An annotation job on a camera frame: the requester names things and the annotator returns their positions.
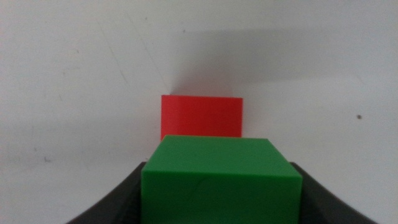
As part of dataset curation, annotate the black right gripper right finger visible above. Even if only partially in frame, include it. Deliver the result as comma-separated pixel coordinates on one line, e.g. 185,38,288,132
289,161,379,224

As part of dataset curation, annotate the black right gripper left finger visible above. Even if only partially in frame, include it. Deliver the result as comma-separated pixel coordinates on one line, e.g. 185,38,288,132
65,161,147,224

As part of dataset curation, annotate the green cube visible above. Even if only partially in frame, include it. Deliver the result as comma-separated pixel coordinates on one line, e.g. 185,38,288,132
140,134,303,224

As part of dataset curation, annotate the red cube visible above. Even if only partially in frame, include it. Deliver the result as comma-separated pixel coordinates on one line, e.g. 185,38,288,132
160,94,244,141

